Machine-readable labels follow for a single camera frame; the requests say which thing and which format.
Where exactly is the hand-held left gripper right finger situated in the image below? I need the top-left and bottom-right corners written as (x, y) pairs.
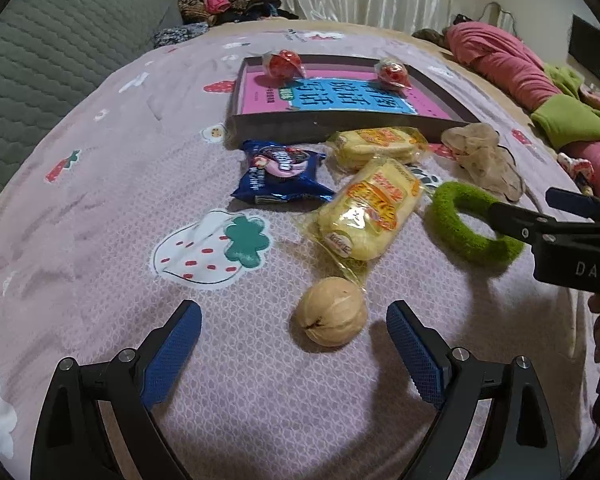
top-left (386, 300), bottom-right (563, 480)

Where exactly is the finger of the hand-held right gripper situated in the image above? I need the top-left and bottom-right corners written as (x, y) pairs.
top-left (546, 186), bottom-right (600, 223)
top-left (489, 201), bottom-right (573, 243)

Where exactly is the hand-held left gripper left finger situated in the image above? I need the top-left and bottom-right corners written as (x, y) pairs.
top-left (30, 299), bottom-right (203, 480)

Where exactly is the beige mesh scrunchie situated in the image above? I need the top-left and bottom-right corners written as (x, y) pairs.
top-left (439, 122), bottom-right (527, 204)

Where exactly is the green fuzzy hair ring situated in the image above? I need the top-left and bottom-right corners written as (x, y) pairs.
top-left (424, 180), bottom-right (525, 266)

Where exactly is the walnut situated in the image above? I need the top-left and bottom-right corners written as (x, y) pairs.
top-left (292, 276), bottom-right (369, 349)

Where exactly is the yellow rice cracker packet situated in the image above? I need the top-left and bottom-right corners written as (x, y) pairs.
top-left (292, 156), bottom-right (431, 287)
top-left (326, 126), bottom-right (431, 174)

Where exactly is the grey shallow box tray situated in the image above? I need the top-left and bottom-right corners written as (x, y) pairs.
top-left (227, 54), bottom-right (482, 144)

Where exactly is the blue cookie packet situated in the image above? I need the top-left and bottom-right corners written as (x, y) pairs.
top-left (229, 138), bottom-right (336, 206)

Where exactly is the green garment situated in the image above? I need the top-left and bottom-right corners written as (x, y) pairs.
top-left (530, 62), bottom-right (600, 152)

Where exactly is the dark flat object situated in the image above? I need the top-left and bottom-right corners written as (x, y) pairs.
top-left (567, 12), bottom-right (600, 88)

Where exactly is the pink garment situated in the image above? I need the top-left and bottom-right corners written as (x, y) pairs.
top-left (444, 21), bottom-right (600, 197)

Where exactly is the pink strawberry print bed sheet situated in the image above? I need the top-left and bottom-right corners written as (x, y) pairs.
top-left (0, 19), bottom-right (600, 480)

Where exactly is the red wrapped candy ball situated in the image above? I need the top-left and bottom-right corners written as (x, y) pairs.
top-left (261, 48), bottom-right (306, 81)
top-left (373, 57), bottom-right (412, 89)

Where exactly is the brown cloth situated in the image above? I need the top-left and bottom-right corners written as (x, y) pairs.
top-left (412, 27), bottom-right (452, 50)

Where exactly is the pink and blue book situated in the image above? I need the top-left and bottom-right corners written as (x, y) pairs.
top-left (239, 66), bottom-right (462, 123)

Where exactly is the grey quilted cushion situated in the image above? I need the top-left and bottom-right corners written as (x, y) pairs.
top-left (0, 0), bottom-right (184, 226)

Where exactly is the dark floral cloth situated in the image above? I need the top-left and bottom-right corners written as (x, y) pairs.
top-left (152, 21), bottom-right (212, 50)

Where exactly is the white metal bed frame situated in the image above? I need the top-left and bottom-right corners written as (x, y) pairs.
top-left (479, 2), bottom-right (517, 32)

